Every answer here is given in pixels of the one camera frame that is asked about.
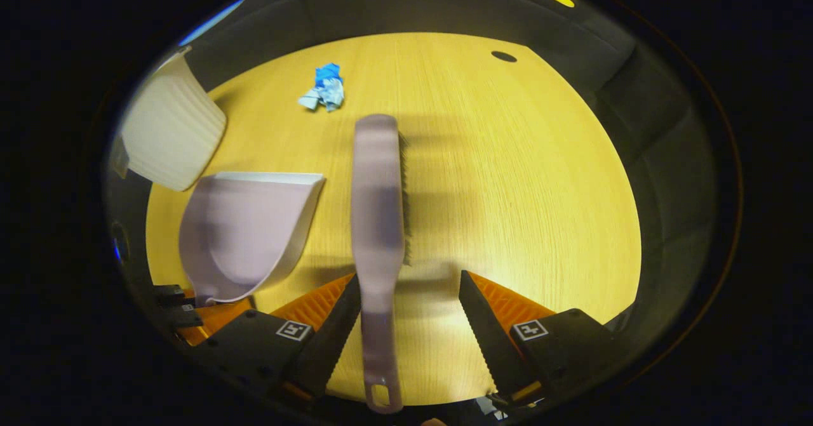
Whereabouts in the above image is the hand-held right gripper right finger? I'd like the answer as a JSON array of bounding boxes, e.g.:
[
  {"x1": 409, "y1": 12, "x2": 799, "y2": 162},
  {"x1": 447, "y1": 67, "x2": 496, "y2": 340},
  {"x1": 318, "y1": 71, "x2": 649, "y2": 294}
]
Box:
[{"x1": 457, "y1": 270, "x2": 615, "y2": 409}]

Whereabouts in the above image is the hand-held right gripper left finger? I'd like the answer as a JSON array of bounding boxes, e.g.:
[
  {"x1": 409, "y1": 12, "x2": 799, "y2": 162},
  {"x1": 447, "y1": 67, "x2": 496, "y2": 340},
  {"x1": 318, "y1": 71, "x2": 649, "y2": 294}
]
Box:
[{"x1": 192, "y1": 272, "x2": 363, "y2": 403}]

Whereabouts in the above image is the pale pink dustpan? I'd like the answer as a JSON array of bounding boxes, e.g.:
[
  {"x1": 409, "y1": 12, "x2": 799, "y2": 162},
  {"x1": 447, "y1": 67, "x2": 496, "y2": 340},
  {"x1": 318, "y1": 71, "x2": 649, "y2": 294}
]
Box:
[{"x1": 178, "y1": 171, "x2": 326, "y2": 307}]

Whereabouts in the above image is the pale pink small broom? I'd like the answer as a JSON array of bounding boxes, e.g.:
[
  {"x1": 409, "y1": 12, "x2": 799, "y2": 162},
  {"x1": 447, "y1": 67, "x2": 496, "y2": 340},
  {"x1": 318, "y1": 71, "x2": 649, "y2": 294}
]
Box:
[{"x1": 350, "y1": 113, "x2": 412, "y2": 415}]

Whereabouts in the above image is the white ribbed garbage bin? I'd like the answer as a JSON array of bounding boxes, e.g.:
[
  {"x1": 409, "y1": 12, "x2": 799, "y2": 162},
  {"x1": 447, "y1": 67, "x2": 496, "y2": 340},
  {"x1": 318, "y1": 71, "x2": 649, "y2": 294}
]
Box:
[{"x1": 113, "y1": 53, "x2": 228, "y2": 192}]

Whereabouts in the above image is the blue paper trash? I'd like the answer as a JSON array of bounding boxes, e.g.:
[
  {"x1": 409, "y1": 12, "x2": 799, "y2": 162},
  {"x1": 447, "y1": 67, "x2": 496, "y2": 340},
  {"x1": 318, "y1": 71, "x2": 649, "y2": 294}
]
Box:
[{"x1": 298, "y1": 62, "x2": 346, "y2": 113}]

